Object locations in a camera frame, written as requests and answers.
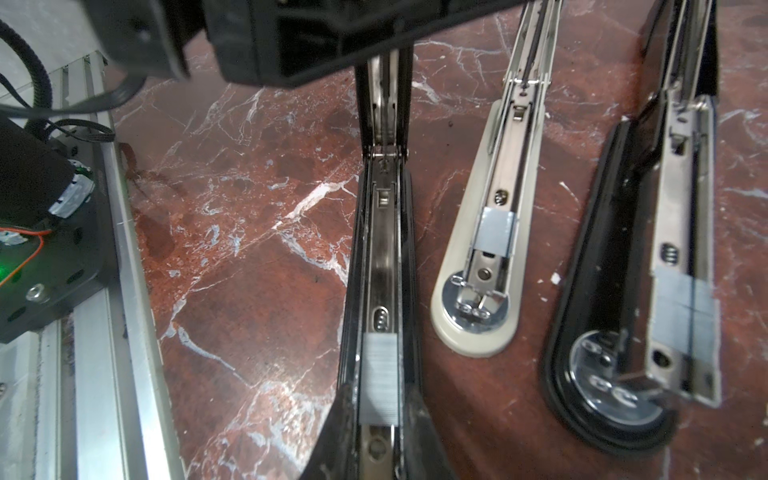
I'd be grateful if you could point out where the beige grey stapler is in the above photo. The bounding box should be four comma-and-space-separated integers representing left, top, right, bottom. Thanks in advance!
431, 1, 562, 358

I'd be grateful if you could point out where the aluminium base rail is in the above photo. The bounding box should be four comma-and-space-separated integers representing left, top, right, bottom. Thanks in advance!
0, 50, 187, 480

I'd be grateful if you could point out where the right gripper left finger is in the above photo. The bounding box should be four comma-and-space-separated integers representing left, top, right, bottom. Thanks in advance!
299, 383, 359, 480

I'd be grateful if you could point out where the black stapler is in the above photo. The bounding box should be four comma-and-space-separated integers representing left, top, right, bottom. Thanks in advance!
541, 1, 722, 457
338, 47, 419, 479

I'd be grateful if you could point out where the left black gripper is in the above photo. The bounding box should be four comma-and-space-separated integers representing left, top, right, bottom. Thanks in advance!
81, 0, 515, 88

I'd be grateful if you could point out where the left black corrugated cable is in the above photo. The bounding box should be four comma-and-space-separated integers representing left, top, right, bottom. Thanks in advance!
0, 17, 145, 142

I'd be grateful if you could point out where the staple strip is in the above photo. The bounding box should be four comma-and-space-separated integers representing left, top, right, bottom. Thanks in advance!
359, 333, 400, 427
472, 207, 517, 258
650, 267, 720, 365

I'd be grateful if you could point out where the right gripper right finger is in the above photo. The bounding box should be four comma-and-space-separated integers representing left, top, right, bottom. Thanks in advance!
402, 386, 458, 480

